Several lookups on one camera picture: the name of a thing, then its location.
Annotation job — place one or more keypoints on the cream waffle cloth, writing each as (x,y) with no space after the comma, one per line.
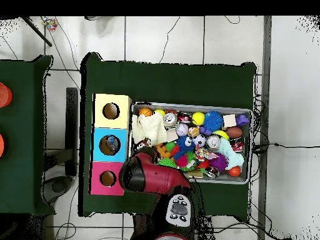
(150,127)

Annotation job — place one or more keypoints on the crushed clear plastic bottle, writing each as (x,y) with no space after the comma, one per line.
(111,143)

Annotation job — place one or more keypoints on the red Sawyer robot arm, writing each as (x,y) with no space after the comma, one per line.
(162,177)

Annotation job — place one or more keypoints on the wooden box with three holes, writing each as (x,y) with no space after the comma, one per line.
(100,155)

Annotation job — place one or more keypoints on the opened silver drink can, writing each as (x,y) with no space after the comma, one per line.
(170,119)

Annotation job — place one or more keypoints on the white baseball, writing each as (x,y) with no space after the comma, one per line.
(182,129)

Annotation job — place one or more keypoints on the green spiky rubber ball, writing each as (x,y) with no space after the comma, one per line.
(167,163)

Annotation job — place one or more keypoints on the orange plush toy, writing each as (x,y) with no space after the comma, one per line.
(193,131)

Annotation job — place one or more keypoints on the blue spiky ball with eyes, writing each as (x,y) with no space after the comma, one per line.
(212,120)

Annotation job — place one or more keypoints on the purple spiky rubber ball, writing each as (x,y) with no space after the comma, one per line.
(218,162)

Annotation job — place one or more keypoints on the plain wooden block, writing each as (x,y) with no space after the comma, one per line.
(229,120)

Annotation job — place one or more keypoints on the mint knitted cloth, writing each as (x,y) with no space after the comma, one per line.
(231,152)

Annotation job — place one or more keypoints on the brown toy football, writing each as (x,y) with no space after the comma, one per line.
(234,132)

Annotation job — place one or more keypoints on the black upright panel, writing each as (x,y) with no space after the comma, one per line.
(71,125)

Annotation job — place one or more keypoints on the person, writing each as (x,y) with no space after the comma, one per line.
(92,18)

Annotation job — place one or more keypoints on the side table with green cloth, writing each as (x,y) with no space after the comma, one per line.
(22,112)

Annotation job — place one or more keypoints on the bag of colourful beads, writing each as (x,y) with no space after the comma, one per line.
(51,25)

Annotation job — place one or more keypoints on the black rod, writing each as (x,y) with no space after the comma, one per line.
(37,32)

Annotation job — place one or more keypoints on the orange ball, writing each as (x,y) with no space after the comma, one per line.
(1,145)

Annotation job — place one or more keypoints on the orange ridged cup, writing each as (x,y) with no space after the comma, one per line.
(5,95)

